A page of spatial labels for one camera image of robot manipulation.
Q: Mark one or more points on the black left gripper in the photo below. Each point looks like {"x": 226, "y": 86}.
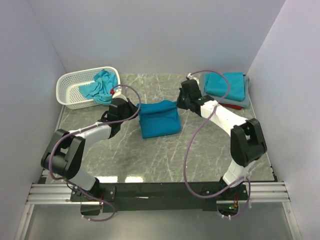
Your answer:
{"x": 131, "y": 106}

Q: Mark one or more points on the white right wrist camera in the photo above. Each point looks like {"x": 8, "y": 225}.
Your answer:
{"x": 190, "y": 76}

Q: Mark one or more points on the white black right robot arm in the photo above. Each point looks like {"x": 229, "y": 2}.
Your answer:
{"x": 247, "y": 141}

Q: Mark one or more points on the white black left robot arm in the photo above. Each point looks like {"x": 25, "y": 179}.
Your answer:
{"x": 64, "y": 153}

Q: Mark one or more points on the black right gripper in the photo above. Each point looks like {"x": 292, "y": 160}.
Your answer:
{"x": 179, "y": 103}

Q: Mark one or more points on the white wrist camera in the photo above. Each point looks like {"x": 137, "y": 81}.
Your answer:
{"x": 190, "y": 76}
{"x": 118, "y": 94}

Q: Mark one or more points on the folded red t-shirt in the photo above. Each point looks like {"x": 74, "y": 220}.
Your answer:
{"x": 231, "y": 106}

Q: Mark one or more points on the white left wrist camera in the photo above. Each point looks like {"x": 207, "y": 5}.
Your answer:
{"x": 118, "y": 94}

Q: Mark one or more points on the white perforated plastic basket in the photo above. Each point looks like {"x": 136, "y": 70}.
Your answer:
{"x": 67, "y": 87}

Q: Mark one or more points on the folded teal t-shirt top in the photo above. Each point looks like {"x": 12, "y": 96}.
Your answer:
{"x": 215, "y": 84}

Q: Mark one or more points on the light turquoise crumpled t-shirt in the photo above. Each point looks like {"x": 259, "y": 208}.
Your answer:
{"x": 100, "y": 90}

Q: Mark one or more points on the teal blue t-shirt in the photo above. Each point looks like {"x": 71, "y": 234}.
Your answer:
{"x": 159, "y": 119}

